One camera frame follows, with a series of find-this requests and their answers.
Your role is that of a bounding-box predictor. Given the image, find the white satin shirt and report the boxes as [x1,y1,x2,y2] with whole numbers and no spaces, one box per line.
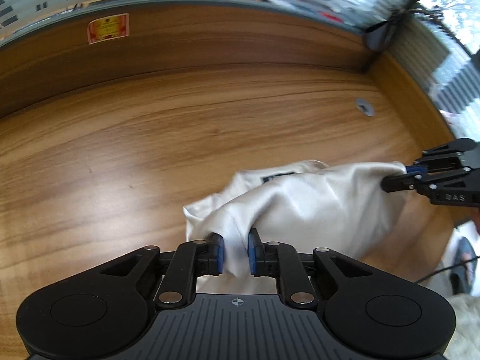
[183,160,407,294]

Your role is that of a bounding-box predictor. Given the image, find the red yellow sticker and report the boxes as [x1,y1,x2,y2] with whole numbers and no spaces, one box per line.
[87,13,129,45]

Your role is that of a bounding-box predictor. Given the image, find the metal desk cable grommet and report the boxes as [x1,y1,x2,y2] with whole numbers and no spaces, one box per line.
[355,98,375,117]

